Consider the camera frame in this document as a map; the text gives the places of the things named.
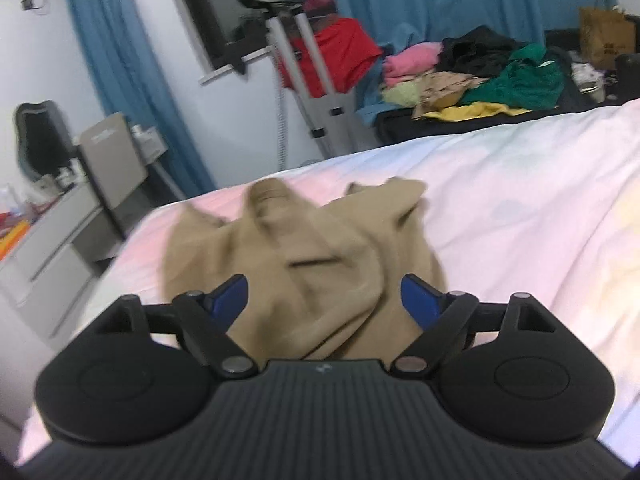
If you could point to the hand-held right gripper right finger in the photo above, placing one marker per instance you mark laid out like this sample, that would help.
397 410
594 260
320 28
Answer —
419 305

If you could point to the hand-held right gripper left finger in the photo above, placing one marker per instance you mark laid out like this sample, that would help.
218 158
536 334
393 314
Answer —
231 296

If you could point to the tan garment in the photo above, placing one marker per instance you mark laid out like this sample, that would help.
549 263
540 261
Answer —
320 280

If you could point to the pile of colourful clothes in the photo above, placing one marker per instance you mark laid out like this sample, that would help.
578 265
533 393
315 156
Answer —
575 95

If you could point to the pink white bed sheet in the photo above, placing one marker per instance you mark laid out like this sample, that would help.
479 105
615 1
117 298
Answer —
525 220

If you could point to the grey desk with drawers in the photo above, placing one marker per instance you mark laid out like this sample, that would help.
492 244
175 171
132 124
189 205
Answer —
50 250

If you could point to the yellow garment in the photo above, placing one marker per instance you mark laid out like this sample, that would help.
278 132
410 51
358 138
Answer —
475 111

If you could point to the light green garment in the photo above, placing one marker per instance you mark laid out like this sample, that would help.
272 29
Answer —
402 94

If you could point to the beige patterned garment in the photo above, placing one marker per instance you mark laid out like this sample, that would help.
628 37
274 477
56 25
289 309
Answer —
445 87

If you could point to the grey garment steamer stand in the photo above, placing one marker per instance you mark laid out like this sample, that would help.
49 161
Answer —
320 95

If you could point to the blue curtain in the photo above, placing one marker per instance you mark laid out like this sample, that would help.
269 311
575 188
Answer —
450 0
145 70

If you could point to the pink garment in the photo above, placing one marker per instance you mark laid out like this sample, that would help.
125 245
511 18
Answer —
410 62

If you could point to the black grey office chair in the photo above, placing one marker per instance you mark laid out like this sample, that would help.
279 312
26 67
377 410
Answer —
42 140

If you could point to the red garment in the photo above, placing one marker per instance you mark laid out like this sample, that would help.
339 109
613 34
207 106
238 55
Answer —
345 55

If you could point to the black garment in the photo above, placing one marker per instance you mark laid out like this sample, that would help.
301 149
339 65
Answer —
480 50

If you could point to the white sneaker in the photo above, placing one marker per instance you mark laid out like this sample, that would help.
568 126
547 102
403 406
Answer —
590 77

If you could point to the dark window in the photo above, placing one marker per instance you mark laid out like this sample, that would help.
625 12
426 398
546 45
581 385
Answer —
240 10

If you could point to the brown paper bag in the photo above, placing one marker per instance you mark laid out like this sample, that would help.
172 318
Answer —
605 35

